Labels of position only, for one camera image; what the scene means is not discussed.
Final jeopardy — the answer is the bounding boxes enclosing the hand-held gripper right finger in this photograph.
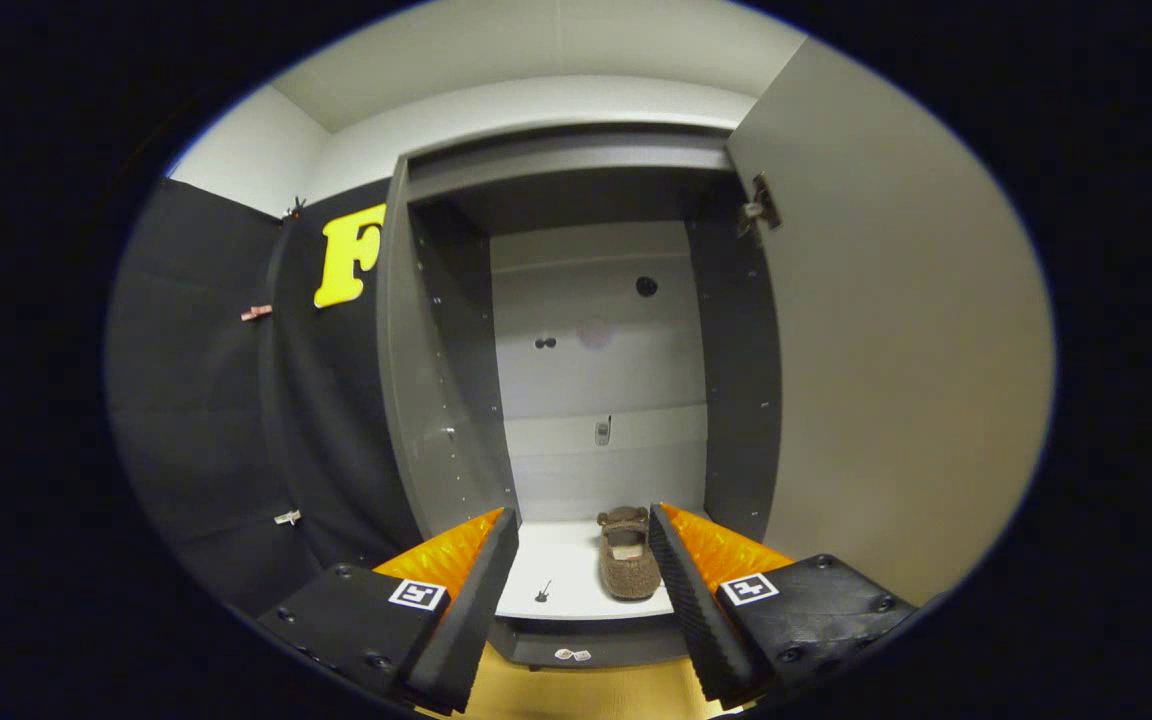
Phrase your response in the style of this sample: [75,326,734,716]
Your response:
[648,501,922,709]

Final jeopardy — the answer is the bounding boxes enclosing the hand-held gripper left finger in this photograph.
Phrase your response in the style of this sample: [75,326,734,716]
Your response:
[256,506,520,716]

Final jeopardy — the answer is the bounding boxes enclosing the fuzzy brown shoe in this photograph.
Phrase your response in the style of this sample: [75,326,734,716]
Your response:
[597,506,662,601]

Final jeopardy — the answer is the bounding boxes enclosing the grey shoe cabinet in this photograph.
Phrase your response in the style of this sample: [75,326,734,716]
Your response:
[376,122,785,669]

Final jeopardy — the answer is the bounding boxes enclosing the white cabinet shelf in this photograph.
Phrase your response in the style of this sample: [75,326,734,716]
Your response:
[494,518,707,621]

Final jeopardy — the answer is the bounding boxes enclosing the metal door hinge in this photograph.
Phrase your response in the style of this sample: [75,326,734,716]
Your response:
[736,172,782,238]

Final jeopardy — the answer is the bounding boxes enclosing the black backdrop cloth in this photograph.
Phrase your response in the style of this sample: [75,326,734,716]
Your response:
[106,178,427,616]

